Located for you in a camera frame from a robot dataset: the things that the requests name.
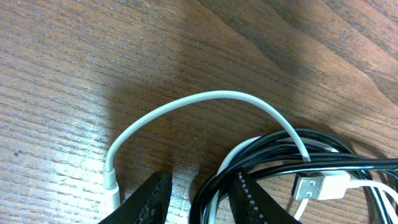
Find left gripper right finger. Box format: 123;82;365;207
228;172;300;224

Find white USB cable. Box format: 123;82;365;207
103;90;398;224

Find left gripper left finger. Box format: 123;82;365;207
99;172;172;224

